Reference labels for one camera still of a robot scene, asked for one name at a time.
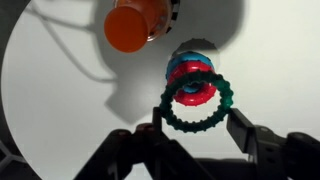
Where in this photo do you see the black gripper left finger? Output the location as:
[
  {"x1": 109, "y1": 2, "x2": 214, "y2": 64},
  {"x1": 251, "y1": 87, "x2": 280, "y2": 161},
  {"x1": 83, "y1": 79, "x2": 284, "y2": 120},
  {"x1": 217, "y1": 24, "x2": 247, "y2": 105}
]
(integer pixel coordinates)
[{"x1": 74, "y1": 107, "x2": 214, "y2": 180}]

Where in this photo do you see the red toothed ring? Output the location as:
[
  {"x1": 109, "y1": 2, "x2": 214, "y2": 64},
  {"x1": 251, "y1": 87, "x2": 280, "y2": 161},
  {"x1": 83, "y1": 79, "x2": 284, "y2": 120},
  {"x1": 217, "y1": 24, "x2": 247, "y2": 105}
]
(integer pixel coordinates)
[{"x1": 166, "y1": 61, "x2": 218, "y2": 108}]

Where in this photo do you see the green toothed ring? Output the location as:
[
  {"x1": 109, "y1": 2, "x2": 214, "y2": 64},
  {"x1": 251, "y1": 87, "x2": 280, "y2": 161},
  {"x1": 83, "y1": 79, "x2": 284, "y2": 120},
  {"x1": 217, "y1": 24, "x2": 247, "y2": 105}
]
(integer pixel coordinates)
[{"x1": 159, "y1": 70, "x2": 235, "y2": 134}]

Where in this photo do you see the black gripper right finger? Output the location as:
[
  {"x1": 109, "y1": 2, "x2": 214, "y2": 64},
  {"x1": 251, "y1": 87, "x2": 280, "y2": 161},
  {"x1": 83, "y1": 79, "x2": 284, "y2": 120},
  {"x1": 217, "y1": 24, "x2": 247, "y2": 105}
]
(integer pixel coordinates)
[{"x1": 227, "y1": 108, "x2": 320, "y2": 180}]

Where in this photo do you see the blue toothed ring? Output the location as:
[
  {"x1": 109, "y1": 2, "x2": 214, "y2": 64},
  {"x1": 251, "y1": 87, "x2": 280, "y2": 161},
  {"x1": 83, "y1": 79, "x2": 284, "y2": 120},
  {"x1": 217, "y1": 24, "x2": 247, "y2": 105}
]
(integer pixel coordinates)
[{"x1": 165, "y1": 50, "x2": 216, "y2": 94}]

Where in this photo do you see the orange ring holder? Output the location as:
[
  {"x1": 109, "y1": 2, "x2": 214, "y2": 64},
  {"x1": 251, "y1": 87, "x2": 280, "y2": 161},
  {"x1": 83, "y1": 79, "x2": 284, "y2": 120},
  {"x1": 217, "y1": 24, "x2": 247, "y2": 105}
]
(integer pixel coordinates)
[{"x1": 104, "y1": 0, "x2": 180, "y2": 53}]

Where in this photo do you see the white round table disc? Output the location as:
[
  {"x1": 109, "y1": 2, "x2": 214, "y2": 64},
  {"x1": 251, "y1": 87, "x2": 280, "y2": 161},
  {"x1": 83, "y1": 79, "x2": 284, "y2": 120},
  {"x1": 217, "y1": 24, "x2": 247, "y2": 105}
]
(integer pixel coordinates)
[{"x1": 1, "y1": 0, "x2": 320, "y2": 180}]

